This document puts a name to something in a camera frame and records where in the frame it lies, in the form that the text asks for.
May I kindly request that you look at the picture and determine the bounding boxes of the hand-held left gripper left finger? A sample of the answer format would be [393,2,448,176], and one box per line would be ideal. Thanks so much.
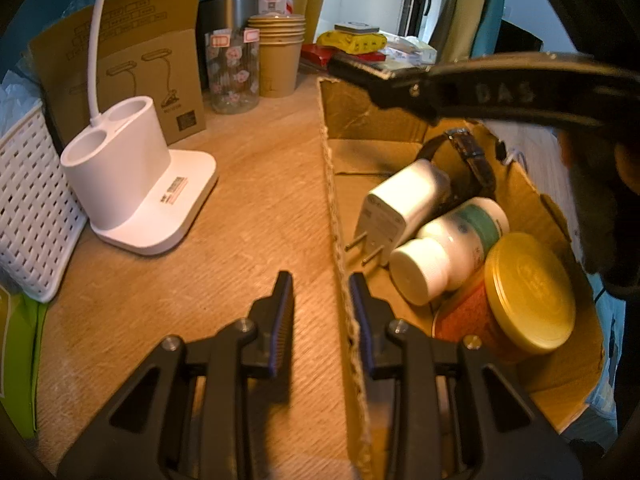
[55,270,296,480]

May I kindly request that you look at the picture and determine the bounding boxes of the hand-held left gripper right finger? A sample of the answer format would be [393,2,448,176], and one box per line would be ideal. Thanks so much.
[348,272,583,480]

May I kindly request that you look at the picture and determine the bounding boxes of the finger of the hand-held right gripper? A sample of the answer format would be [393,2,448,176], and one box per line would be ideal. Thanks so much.
[369,64,442,127]

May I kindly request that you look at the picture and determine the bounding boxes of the brown cardboard box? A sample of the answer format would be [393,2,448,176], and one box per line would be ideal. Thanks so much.
[317,77,608,480]

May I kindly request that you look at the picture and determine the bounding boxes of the white teal-label medicine bottle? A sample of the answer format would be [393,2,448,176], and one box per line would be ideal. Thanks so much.
[389,197,511,307]

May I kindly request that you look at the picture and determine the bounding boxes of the black leather strap watch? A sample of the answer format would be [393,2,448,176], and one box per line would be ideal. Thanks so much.
[417,128,498,208]

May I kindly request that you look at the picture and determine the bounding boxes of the white plug charger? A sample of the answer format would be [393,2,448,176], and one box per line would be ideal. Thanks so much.
[345,159,451,267]

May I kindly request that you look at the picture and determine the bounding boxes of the person's right forearm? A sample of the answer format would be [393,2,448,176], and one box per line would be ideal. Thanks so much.
[560,127,640,291]

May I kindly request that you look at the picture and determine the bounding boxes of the pale yellow tissue pack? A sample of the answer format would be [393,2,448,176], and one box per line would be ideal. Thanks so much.
[382,35,438,66]

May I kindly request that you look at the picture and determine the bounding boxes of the yellow packet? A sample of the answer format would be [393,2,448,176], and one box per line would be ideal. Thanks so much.
[316,30,388,55]

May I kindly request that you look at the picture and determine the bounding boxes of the stack of kraft paper cups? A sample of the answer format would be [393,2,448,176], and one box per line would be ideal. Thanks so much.
[247,14,307,99]

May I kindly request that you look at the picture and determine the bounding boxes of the orange tin with gold lid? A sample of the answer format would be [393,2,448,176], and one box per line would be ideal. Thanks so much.
[432,232,578,363]

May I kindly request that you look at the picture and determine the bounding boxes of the white desk lamp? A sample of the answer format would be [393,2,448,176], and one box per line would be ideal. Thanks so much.
[60,0,220,257]

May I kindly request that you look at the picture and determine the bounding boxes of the floral drinking glass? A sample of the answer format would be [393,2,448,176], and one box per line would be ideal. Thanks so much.
[205,27,262,115]

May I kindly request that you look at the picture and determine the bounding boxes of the stainless steel mug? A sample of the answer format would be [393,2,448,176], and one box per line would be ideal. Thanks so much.
[197,0,261,96]

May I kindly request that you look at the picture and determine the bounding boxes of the kraft cardboard lamp box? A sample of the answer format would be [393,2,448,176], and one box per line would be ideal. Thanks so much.
[27,0,208,146]

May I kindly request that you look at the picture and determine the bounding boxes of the white woven plastic basket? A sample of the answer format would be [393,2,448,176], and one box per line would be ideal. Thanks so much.
[0,99,87,303]

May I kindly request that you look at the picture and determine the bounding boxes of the clear plastic bag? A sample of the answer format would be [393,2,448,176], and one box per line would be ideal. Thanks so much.
[0,55,46,131]

